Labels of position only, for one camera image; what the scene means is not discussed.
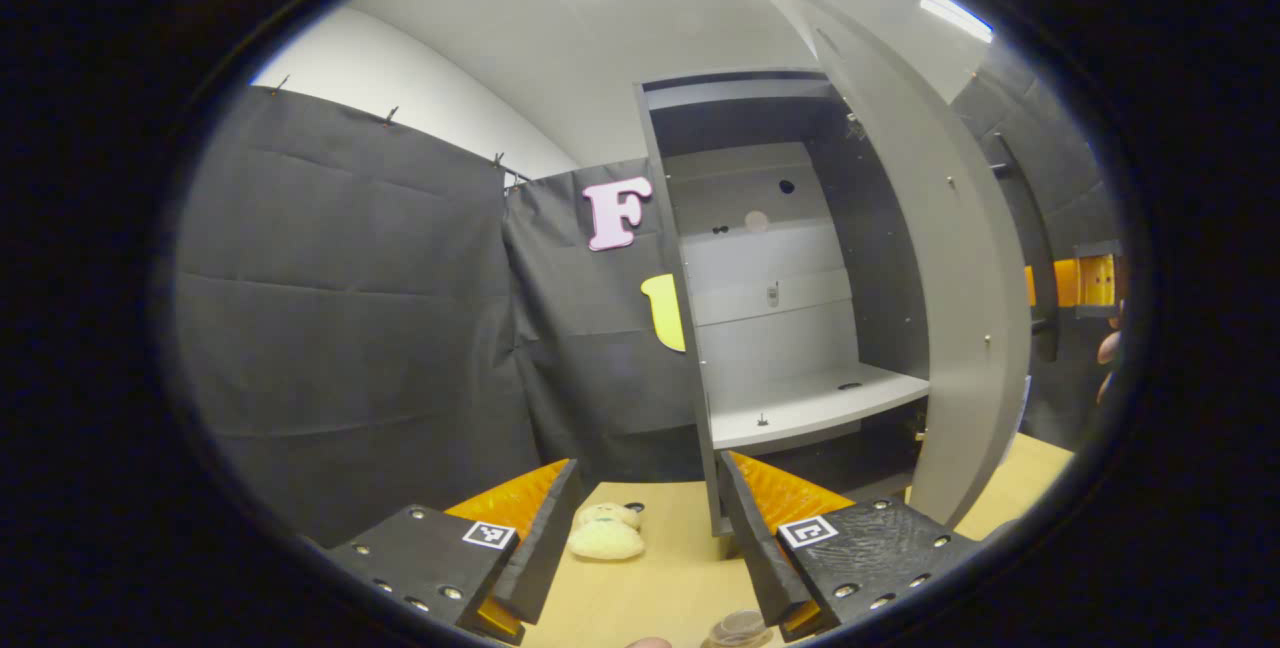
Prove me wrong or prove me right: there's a ceiling light panel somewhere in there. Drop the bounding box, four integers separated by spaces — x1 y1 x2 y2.
918 0 996 45

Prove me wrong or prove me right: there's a black cabinet door handle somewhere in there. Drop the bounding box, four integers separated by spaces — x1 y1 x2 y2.
983 131 1063 366

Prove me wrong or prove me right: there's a clear bottle with cherry label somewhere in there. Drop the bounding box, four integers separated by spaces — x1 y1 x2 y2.
700 609 778 648

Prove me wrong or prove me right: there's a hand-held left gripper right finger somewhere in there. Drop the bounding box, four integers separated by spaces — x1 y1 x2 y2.
718 450 983 643

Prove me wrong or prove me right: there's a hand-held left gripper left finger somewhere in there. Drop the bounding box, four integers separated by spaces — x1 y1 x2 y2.
325 458 588 645

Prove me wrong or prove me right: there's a grey cabinet door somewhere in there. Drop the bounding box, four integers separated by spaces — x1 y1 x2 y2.
745 0 1034 531

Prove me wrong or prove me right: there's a dark grey cabinet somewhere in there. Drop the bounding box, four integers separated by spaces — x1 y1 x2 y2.
633 68 933 537

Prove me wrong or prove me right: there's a cream plush toy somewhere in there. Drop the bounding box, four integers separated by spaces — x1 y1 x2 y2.
567 501 647 562

